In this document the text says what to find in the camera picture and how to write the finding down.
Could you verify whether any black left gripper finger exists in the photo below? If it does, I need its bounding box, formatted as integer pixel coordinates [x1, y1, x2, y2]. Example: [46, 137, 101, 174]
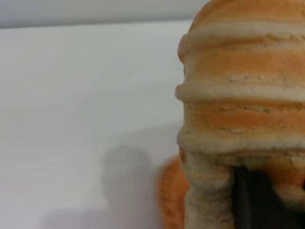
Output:
[232, 167, 305, 229]

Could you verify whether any striped orange bread roll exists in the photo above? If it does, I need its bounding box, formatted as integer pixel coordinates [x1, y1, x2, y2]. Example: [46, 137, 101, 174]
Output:
[156, 0, 305, 229]

